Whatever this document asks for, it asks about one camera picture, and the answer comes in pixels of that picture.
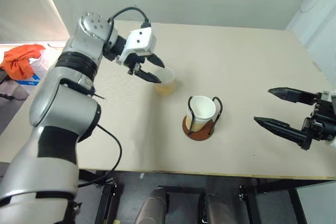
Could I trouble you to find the black elbow cable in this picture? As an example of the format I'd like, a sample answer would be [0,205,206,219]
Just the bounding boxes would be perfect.
[77,123,123,189]

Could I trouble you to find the blue and white box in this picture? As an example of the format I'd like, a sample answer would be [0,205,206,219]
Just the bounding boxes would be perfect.
[15,73,41,87]

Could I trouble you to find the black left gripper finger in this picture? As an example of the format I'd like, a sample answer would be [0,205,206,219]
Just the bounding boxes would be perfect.
[136,68,162,84]
[144,54,166,69]

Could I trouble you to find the tan paper cup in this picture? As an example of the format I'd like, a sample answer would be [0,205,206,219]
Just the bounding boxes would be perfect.
[153,67,176,96]

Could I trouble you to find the orange cloth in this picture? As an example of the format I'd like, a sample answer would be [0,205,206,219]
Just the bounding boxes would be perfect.
[0,44,47,81]

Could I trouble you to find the black metal table frame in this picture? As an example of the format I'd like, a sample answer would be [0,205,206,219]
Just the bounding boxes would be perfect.
[78,170,307,224]

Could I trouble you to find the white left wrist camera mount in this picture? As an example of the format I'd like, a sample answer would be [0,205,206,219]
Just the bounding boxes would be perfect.
[117,27,158,65]

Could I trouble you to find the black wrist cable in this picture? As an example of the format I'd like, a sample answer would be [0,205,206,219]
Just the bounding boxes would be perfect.
[107,7,152,29]

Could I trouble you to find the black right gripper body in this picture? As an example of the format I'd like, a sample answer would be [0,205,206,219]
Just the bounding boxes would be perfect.
[301,97,336,143]

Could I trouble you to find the white-lined paper cup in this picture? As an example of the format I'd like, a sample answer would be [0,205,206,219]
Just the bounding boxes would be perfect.
[185,95,217,132]

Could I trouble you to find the dark rounded shape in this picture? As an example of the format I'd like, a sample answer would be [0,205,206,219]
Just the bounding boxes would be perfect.
[203,194,232,224]
[132,186,169,224]

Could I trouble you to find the grey seat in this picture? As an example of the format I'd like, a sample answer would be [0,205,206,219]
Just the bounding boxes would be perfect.
[0,69,30,102]

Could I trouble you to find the white cabinet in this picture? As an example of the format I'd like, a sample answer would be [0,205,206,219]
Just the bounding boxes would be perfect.
[295,181,336,224]

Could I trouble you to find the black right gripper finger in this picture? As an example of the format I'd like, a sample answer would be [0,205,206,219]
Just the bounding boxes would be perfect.
[267,87,322,105]
[253,115,313,152]

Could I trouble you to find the wire cup holder brown base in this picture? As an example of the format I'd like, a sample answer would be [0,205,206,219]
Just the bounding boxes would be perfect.
[182,96,224,141]

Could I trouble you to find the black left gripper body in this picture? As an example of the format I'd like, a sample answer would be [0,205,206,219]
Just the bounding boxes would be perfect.
[123,52,148,76]

